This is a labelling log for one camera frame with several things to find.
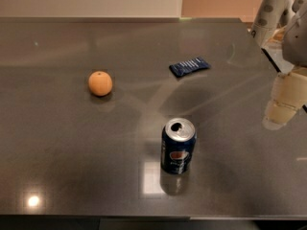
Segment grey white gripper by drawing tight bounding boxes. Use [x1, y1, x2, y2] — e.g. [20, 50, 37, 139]
[262, 10, 307, 130]

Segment blue pepsi can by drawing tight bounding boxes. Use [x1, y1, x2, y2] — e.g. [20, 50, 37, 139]
[161, 118, 197, 174]

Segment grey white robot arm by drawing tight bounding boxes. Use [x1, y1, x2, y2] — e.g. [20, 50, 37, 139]
[250, 0, 307, 130]

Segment blue rxbar blueberry wrapper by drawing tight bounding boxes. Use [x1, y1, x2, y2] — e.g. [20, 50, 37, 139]
[169, 57, 211, 78]

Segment orange fruit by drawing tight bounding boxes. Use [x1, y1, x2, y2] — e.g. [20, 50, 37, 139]
[88, 71, 113, 97]

